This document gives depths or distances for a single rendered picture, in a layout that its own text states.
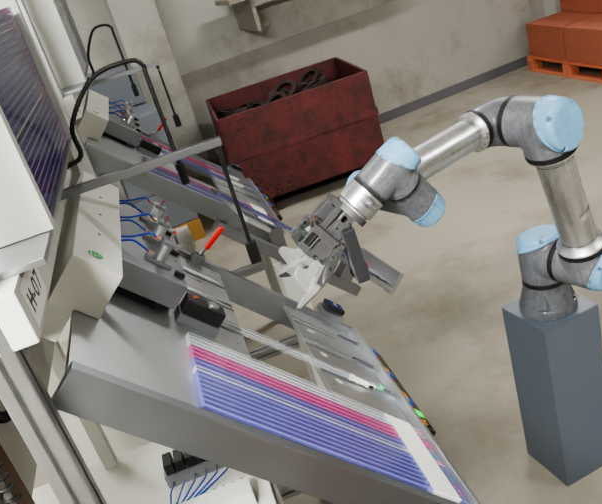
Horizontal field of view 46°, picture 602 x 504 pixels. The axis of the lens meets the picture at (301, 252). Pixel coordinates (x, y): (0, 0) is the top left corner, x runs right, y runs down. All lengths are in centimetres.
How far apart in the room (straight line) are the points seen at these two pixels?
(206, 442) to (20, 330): 30
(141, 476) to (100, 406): 82
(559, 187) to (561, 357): 53
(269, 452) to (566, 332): 114
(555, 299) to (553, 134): 55
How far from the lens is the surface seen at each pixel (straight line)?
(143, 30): 511
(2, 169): 95
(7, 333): 87
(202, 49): 535
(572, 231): 176
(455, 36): 623
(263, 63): 548
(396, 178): 129
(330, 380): 140
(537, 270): 191
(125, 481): 177
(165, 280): 123
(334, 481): 109
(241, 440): 101
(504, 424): 251
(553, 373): 203
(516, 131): 162
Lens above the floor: 165
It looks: 24 degrees down
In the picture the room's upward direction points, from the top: 17 degrees counter-clockwise
